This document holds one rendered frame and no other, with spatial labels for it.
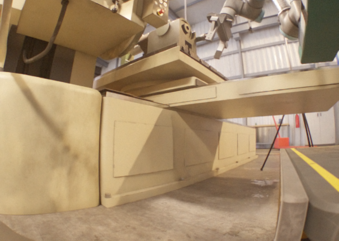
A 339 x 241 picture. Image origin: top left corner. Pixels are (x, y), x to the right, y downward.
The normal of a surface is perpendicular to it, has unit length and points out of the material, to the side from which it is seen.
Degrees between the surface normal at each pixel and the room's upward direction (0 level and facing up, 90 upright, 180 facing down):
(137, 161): 90
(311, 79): 90
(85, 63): 90
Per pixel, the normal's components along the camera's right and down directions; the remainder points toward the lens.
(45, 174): 0.77, -0.07
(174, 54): -0.64, -0.12
